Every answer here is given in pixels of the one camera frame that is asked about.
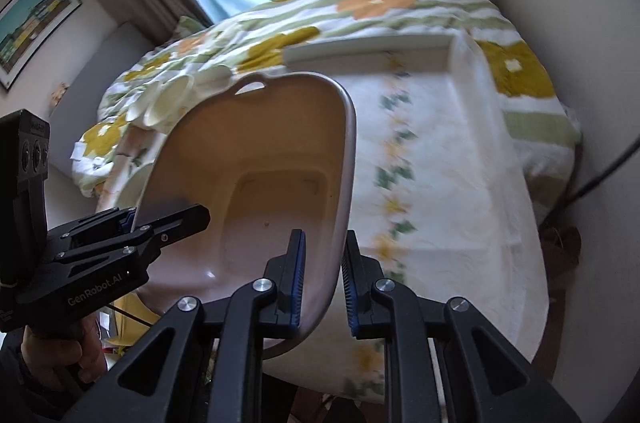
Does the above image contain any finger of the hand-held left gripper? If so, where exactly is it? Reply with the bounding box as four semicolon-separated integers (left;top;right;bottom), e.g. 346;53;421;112
55;204;211;266
47;206;138;245

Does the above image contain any green striped pillow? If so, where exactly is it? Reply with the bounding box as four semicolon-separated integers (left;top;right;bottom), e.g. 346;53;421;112
175;16;207;37

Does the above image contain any framed wall picture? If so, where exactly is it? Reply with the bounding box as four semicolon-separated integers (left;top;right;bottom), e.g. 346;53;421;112
0;0;83;91

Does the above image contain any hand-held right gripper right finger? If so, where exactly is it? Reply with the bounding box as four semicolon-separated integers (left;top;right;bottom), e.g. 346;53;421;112
341;230;583;423

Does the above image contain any grey headboard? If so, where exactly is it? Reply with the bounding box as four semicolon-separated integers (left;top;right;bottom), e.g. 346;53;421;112
50;20;161;184

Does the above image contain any black floor lamp stand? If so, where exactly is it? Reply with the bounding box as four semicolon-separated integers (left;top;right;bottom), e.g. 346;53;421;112
567;143;640;204

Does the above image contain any person's left hand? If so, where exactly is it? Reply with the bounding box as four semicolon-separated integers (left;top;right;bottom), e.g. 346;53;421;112
20;313;108;399

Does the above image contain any small wall ornament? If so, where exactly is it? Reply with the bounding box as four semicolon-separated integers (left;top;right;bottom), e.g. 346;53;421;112
50;80;69;110

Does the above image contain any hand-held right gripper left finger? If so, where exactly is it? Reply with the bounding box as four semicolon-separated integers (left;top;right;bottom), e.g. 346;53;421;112
60;229;307;423

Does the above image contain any pink square bowl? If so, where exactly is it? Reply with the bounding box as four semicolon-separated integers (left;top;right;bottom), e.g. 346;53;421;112
131;72;357;360

